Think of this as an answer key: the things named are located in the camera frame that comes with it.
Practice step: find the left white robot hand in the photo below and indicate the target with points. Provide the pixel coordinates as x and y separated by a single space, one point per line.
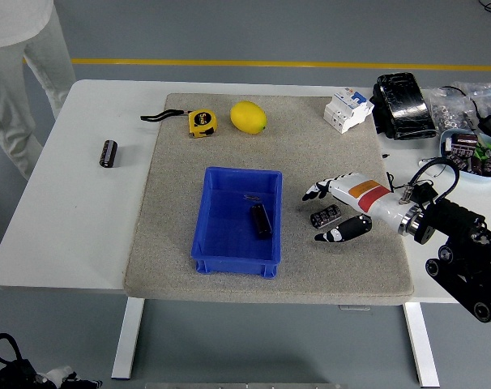
61 377

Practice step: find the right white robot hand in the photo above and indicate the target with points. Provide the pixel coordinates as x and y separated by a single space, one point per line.
367 194

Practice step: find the black battery with white print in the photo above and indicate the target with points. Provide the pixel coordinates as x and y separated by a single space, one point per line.
325 216
459 159
464 142

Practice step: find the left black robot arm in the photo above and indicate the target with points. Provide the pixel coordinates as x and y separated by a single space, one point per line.
14 377

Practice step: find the blue plastic box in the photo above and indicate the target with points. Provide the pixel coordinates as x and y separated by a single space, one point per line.
225 231

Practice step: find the dark brown striped battery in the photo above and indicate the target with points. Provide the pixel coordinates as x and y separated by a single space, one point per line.
108 154

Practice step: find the black square power adapter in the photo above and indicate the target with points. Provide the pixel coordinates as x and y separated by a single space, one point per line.
427 193

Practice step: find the grey-brown mat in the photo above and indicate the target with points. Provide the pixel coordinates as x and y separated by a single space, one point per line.
310 154

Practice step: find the white table leg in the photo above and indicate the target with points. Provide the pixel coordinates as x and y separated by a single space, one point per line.
126 344
421 348

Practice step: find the white circuit breaker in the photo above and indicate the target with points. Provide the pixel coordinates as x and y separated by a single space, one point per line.
344 111

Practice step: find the light blue bowl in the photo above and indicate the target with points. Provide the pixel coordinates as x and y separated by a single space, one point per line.
446 139

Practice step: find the black plastic-wrapped device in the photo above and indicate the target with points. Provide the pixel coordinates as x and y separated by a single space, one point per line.
405 105

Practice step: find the small metal clip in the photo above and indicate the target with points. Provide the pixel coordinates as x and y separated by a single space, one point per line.
252 198

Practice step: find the clear bag of metal nuts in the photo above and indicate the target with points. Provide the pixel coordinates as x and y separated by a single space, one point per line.
448 111

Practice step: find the green small parts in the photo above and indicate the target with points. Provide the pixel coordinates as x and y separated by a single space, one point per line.
481 152

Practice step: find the yellow lemon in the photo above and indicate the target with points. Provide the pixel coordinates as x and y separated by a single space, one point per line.
247 116

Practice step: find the clear plastic bag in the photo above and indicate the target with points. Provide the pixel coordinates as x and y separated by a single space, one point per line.
486 91

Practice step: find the person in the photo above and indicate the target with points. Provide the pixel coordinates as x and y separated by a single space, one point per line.
10 81

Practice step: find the grey table bracket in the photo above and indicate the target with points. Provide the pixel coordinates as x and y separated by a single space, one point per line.
354 307

